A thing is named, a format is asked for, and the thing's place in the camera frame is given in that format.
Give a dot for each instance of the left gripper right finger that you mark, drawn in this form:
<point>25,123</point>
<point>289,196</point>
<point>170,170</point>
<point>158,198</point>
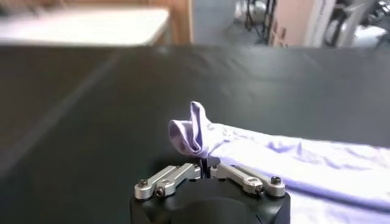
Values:
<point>246,181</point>

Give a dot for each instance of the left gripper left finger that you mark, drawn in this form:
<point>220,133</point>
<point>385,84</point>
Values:
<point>170,181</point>

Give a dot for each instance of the lavender t-shirt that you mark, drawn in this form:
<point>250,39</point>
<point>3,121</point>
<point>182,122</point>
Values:
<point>304,158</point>

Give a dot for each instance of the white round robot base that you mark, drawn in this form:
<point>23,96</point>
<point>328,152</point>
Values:
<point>256,10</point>

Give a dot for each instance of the black table cover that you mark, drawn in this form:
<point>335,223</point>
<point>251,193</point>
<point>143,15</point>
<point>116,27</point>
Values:
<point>243,85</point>

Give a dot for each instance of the wooden folding screen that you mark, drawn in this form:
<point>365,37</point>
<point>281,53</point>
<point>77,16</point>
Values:
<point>179,21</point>

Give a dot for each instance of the black monitor tripod stand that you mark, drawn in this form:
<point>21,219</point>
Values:
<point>265,21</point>

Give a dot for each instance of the white table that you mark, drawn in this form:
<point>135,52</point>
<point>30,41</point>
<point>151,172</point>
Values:
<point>76,27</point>

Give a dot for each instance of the white humanoid robot with base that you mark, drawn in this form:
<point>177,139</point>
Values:
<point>370,36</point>

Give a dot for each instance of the white standing desk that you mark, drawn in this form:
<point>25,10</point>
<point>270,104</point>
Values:
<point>350,21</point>

